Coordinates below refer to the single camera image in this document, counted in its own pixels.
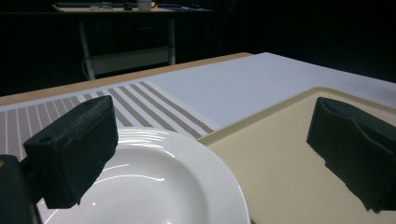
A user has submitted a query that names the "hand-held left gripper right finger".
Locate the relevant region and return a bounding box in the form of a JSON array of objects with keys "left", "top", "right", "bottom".
[{"left": 305, "top": 96, "right": 396, "bottom": 214}]

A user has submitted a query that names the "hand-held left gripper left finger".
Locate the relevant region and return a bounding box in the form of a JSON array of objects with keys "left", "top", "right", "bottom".
[{"left": 22, "top": 94, "right": 120, "bottom": 210}]

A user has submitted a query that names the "white ribbed plate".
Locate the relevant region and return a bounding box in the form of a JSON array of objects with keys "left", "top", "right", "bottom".
[{"left": 36, "top": 126, "right": 252, "bottom": 224}]

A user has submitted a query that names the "beige tray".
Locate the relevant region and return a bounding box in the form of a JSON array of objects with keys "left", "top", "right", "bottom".
[{"left": 197, "top": 86, "right": 396, "bottom": 224}]

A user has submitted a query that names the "striped placemat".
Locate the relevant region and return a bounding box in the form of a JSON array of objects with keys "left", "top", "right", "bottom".
[{"left": 0, "top": 80, "right": 219, "bottom": 162}]

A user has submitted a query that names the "background desk with metal legs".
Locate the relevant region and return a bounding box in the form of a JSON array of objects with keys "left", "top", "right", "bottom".
[{"left": 50, "top": 2, "right": 213, "bottom": 81}]

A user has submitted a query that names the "dark keyboard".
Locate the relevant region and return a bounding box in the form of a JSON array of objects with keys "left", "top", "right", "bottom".
[{"left": 53, "top": 1, "right": 125, "bottom": 9}]

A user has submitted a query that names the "white cup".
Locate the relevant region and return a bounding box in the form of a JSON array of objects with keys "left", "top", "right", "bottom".
[{"left": 136, "top": 0, "right": 153, "bottom": 12}]

